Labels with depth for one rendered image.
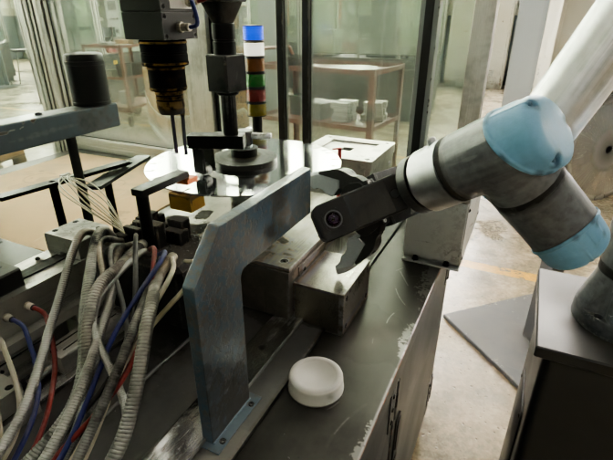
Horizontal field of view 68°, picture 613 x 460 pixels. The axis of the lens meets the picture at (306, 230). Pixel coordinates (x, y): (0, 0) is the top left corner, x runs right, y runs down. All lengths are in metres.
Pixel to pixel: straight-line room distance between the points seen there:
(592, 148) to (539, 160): 1.19
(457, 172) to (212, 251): 0.26
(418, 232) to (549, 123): 0.45
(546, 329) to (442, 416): 0.91
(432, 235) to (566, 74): 0.37
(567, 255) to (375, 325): 0.30
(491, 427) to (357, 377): 1.07
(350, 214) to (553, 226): 0.21
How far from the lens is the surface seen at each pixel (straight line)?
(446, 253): 0.87
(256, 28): 1.04
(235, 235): 0.46
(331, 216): 0.52
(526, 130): 0.45
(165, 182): 0.63
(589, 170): 1.66
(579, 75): 0.62
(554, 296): 0.88
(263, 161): 0.76
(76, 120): 0.80
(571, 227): 0.52
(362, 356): 0.66
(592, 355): 0.77
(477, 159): 0.47
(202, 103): 1.39
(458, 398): 1.72
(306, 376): 0.60
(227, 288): 0.47
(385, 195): 0.54
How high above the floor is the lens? 1.17
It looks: 25 degrees down
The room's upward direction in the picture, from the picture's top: straight up
